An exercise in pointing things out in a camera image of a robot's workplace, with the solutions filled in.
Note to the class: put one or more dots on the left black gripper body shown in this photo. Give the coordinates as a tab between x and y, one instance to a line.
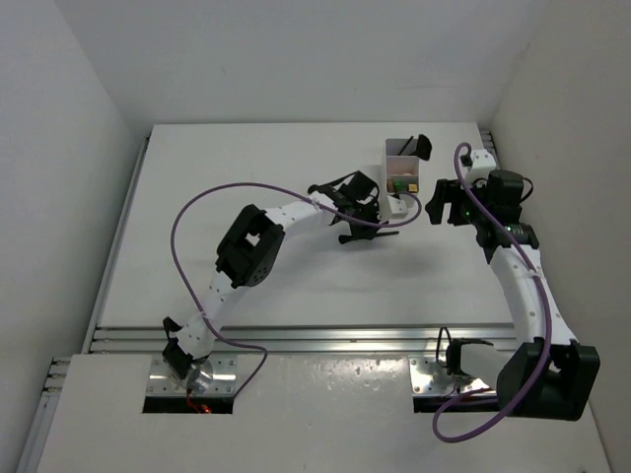
369	210

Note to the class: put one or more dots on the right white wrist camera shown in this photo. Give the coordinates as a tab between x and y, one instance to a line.
482	162

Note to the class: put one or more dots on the white three-compartment organizer box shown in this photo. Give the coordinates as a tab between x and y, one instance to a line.
400	166

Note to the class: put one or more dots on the black fan brush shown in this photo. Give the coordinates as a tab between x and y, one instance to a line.
424	148

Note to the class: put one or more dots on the aluminium rail front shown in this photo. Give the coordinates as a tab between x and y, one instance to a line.
278	340

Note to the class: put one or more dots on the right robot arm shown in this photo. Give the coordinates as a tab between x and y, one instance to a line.
551	374

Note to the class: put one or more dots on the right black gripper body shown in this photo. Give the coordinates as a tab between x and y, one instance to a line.
463	208

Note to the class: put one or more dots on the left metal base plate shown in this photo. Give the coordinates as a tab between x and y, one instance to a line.
215	377

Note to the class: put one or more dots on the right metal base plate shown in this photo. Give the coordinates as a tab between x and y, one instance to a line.
429	379

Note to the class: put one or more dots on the thin black liner brush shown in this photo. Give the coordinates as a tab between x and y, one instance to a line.
405	146

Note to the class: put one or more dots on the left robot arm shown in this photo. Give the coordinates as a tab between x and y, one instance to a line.
248	250

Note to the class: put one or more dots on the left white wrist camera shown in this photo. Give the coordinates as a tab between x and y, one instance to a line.
398	208

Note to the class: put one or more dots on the metal base plate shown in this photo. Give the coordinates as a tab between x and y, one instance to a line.
429	379
215	377

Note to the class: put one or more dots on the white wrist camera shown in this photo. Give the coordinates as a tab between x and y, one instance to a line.
398	208
482	162

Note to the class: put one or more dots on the small black brush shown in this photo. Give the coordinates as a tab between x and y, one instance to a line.
343	239

